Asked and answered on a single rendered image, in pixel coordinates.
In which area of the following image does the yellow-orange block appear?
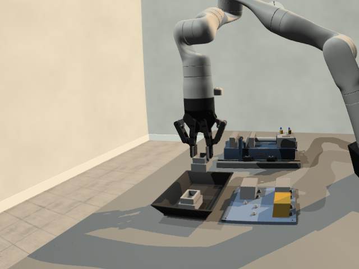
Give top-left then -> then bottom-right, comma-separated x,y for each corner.
272,192 -> 291,217

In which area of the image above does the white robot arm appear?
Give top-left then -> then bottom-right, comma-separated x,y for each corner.
173,0 -> 359,148

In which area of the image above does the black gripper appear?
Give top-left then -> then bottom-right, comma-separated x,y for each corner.
174,97 -> 227,161

